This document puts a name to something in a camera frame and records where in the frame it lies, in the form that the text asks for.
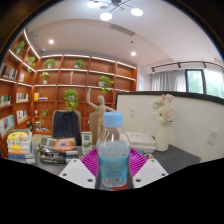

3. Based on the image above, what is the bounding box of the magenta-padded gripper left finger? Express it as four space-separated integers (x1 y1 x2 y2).
58 147 101 190

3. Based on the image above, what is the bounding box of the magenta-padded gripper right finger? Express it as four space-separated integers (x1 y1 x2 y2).
128 147 169 190

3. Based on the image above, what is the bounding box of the clear blue-capped water bottle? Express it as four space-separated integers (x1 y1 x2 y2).
96 111 132 188

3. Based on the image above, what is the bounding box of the green white drink carton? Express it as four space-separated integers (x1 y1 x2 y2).
80 131 93 156

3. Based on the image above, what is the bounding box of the dark book stack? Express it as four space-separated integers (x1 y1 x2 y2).
36 137 79 165

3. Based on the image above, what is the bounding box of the white book stack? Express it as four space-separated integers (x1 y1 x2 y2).
125 131 158 155

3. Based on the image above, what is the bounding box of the white vase with flowers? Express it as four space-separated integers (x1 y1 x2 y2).
151 93 178 153

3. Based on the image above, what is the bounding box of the tan chair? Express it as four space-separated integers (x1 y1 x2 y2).
88 111 101 145

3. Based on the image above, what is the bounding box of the black chair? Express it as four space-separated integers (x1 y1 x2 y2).
52 109 83 147

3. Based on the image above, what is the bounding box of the colourful book stack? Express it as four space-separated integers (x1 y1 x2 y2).
6 129 36 164

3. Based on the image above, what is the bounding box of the wooden artist mannequin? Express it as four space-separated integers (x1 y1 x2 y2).
85 87 116 146

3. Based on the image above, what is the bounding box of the wooden shelf unit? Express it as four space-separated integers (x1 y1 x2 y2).
0 29 138 158

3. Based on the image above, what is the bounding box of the grey curtain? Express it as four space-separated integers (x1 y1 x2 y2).
150 69 187 93

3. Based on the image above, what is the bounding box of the window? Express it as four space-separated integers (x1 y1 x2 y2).
185 68 224 99

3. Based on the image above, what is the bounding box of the ceiling air vent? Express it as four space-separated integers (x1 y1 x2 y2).
109 23 136 37

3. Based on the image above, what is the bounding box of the ceiling lamp with round bulbs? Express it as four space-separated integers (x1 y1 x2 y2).
87 0 144 22

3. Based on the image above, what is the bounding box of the black track light rail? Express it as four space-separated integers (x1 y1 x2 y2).
151 60 224 74

